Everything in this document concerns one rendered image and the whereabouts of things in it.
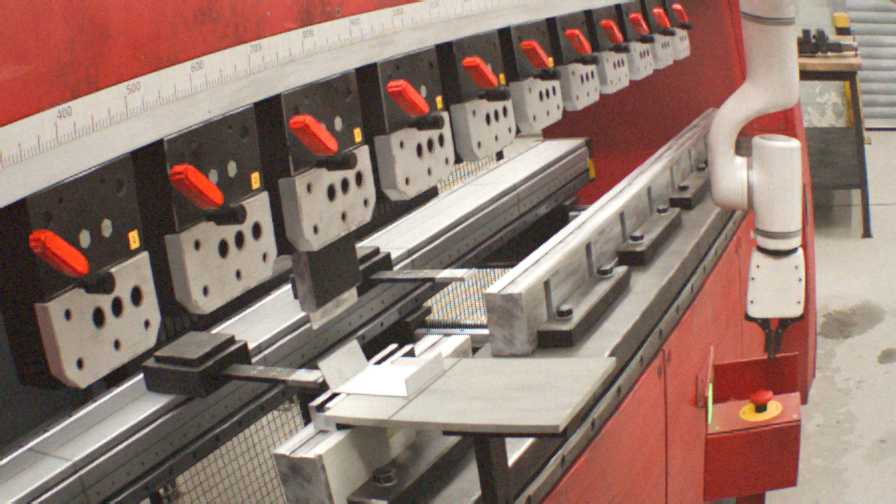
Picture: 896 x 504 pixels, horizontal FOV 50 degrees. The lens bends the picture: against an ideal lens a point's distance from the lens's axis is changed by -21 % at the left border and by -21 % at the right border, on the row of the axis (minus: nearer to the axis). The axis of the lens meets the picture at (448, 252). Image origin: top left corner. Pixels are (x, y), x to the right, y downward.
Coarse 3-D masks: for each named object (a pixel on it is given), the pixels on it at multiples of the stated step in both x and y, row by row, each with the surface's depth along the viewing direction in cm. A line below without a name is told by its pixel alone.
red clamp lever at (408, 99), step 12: (396, 84) 126; (408, 84) 127; (396, 96) 127; (408, 96) 128; (408, 108) 129; (420, 108) 130; (408, 120) 135; (420, 120) 133; (432, 120) 133; (444, 120) 134
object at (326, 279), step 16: (336, 240) 127; (352, 240) 130; (304, 256) 122; (320, 256) 124; (336, 256) 127; (352, 256) 130; (304, 272) 122; (320, 272) 124; (336, 272) 127; (352, 272) 130; (304, 288) 123; (320, 288) 124; (336, 288) 127; (352, 288) 130; (304, 304) 123; (320, 304) 124; (336, 304) 128; (352, 304) 131; (320, 320) 125
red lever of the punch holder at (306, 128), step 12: (300, 120) 109; (312, 120) 110; (300, 132) 110; (312, 132) 110; (324, 132) 112; (312, 144) 112; (324, 144) 112; (336, 144) 114; (336, 156) 115; (348, 156) 115; (336, 168) 116; (348, 168) 116
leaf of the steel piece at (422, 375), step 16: (368, 368) 134; (384, 368) 133; (400, 368) 133; (416, 368) 132; (432, 368) 128; (352, 384) 129; (368, 384) 129; (384, 384) 128; (400, 384) 127; (416, 384) 125
